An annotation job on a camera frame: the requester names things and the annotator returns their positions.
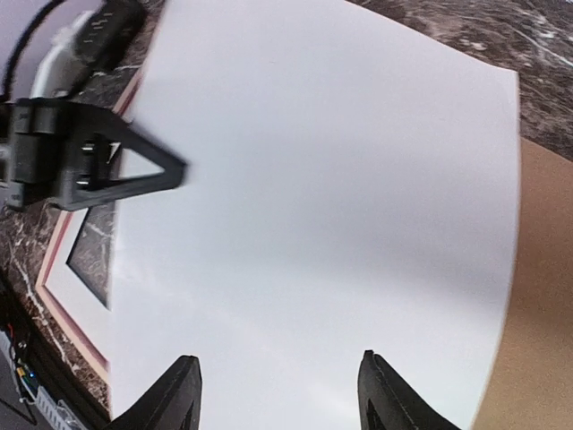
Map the white slotted cable duct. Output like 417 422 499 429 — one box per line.
35 386 87 430

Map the red and grey photo print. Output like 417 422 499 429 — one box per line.
109 1 520 429

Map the white mat board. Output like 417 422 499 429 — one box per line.
45 210 111 360

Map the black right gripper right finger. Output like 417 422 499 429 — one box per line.
357 350 459 430

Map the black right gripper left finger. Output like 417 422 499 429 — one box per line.
107 356 201 430

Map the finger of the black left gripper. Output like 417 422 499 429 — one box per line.
48 100 188 211

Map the brown cardboard backing board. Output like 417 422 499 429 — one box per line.
473 140 572 429

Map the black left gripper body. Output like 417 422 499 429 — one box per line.
1 98 70 209

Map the right connector board with wires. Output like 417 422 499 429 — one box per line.
7 323 39 404

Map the light wooden picture frame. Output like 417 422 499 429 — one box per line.
33 71 144 386

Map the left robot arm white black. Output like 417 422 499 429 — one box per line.
1 1 187 211

